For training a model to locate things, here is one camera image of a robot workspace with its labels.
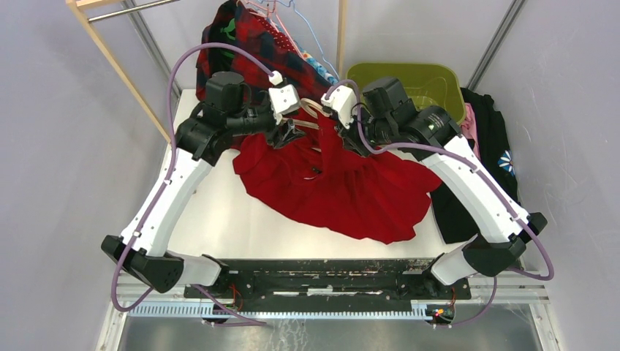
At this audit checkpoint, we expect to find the green hanger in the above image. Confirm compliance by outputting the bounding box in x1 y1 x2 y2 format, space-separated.
220 18 236 61

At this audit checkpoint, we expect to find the pink hanger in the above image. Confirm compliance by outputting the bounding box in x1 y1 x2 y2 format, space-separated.
240 1 310 59

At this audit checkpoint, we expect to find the pink cloth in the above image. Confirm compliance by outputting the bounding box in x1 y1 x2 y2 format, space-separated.
460 102 480 159

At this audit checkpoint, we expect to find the wooden hanger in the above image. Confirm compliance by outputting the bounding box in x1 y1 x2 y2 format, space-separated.
283 98 330 130

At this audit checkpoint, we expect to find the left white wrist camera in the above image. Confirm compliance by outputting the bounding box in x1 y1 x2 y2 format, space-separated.
268 71 300 125

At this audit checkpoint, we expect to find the red pleated skirt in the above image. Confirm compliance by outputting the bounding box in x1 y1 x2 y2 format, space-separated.
232 111 442 244

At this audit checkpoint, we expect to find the red polka dot garment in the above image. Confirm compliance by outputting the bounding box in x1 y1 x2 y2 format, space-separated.
265 18 301 56

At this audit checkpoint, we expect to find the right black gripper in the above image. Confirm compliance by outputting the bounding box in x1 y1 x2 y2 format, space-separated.
335 103 396 157

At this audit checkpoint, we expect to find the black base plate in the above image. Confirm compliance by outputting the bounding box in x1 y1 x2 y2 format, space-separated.
206 258 472 313

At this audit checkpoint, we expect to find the wooden clothes rack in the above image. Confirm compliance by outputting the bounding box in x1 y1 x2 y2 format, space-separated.
64 0 348 142

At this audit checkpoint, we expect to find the red plaid shirt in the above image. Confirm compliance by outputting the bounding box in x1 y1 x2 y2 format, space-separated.
195 0 335 151

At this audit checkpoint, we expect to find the blue wire hanger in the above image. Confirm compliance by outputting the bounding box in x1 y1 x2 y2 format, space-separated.
277 1 340 80

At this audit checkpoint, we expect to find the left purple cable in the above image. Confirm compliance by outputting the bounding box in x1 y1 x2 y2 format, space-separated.
110 42 282 314

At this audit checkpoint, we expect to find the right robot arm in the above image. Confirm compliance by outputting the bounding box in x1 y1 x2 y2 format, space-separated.
322 77 555 298

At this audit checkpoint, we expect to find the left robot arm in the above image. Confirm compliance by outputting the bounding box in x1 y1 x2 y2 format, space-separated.
101 72 303 298

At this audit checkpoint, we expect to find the blue floral garment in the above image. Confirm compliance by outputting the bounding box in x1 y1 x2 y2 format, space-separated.
300 49 339 85

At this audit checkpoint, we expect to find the black garment with flower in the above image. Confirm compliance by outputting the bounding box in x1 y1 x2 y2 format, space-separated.
431 88 518 244

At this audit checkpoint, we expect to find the green plastic basket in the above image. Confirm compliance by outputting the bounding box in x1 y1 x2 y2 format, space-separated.
347 62 466 124

